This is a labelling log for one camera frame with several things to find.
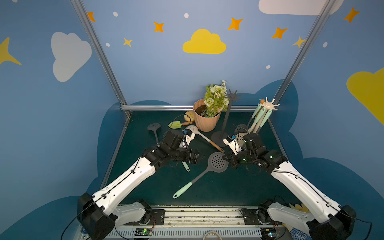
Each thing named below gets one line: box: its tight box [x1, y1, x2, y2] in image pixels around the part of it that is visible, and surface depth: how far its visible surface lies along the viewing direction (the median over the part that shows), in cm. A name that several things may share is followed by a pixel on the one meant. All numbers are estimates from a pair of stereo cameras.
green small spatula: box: [168, 121, 191, 129], surface depth 116 cm
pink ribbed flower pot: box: [193, 98, 222, 132], surface depth 103 cm
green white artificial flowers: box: [200, 80, 230, 118], surface depth 95 cm
